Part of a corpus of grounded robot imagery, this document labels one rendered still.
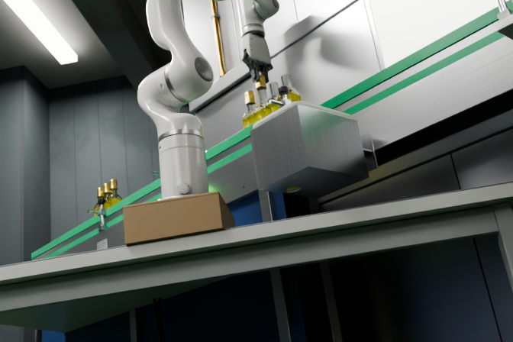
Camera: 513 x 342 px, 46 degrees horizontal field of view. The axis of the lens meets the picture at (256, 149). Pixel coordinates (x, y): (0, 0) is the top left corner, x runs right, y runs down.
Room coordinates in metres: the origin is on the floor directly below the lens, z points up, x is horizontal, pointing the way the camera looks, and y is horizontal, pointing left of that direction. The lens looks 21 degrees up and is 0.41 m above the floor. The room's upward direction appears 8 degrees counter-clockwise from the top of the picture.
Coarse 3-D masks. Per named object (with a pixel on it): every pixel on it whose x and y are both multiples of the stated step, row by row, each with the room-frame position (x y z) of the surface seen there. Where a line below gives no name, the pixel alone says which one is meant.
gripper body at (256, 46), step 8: (256, 32) 1.77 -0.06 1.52; (248, 40) 1.77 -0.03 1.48; (256, 40) 1.78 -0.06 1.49; (264, 40) 1.81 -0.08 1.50; (240, 48) 1.79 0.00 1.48; (248, 48) 1.76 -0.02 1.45; (256, 48) 1.78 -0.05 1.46; (264, 48) 1.81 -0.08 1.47; (248, 56) 1.79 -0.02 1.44; (256, 56) 1.78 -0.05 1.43; (264, 56) 1.80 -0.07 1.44; (256, 64) 1.83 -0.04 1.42
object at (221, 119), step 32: (192, 0) 2.25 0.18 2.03; (288, 0) 1.87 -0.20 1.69; (320, 0) 1.77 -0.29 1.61; (352, 0) 1.66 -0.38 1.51; (192, 32) 2.27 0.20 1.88; (224, 32) 2.13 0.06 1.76; (288, 32) 1.86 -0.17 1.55; (224, 64) 2.15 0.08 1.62; (224, 96) 2.16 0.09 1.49; (256, 96) 2.04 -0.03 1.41; (224, 128) 2.18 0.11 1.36; (480, 128) 1.48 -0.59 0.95; (512, 128) 1.42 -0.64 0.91; (416, 160) 1.62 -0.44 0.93; (448, 160) 1.55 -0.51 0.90; (480, 160) 1.49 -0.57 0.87; (512, 160) 1.44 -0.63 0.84; (352, 192) 1.80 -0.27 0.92; (384, 192) 1.71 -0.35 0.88; (416, 192) 1.64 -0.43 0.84
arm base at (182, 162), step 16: (160, 144) 1.43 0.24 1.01; (176, 144) 1.40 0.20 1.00; (192, 144) 1.41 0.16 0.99; (160, 160) 1.43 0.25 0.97; (176, 160) 1.40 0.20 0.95; (192, 160) 1.41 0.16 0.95; (160, 176) 1.44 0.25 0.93; (176, 176) 1.40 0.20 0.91; (192, 176) 1.40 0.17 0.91; (176, 192) 1.40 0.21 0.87; (192, 192) 1.40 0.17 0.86
